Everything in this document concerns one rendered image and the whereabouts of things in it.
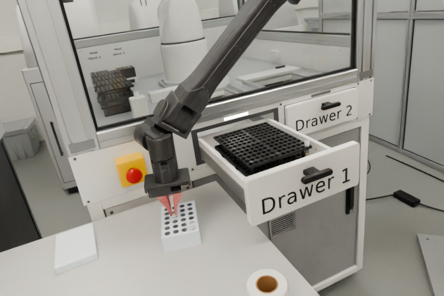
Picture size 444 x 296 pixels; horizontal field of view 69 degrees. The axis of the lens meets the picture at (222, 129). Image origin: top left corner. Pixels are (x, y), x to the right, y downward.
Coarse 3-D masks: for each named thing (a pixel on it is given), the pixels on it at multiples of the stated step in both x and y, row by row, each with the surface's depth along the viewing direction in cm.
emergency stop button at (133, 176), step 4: (132, 168) 82; (136, 168) 82; (128, 172) 82; (132, 172) 81; (136, 172) 82; (140, 172) 83; (128, 176) 81; (132, 176) 82; (136, 176) 82; (140, 176) 83; (128, 180) 82; (132, 180) 82; (136, 180) 82
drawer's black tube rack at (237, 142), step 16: (256, 128) 96; (272, 128) 94; (224, 144) 88; (240, 144) 87; (256, 144) 87; (272, 144) 84; (288, 144) 84; (304, 144) 82; (240, 160) 79; (288, 160) 81
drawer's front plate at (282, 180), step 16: (352, 144) 73; (304, 160) 68; (320, 160) 70; (336, 160) 72; (352, 160) 74; (256, 176) 64; (272, 176) 66; (288, 176) 67; (336, 176) 73; (352, 176) 75; (256, 192) 65; (272, 192) 67; (288, 192) 69; (320, 192) 73; (336, 192) 75; (256, 208) 66; (288, 208) 70; (256, 224) 68
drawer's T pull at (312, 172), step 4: (308, 168) 68; (312, 168) 68; (316, 168) 68; (328, 168) 67; (304, 172) 68; (308, 172) 67; (312, 172) 67; (316, 172) 66; (320, 172) 66; (324, 172) 66; (328, 172) 67; (332, 172) 67; (304, 176) 65; (308, 176) 65; (312, 176) 65; (316, 176) 66; (320, 176) 66; (324, 176) 66; (304, 180) 65; (308, 180) 65; (312, 180) 65
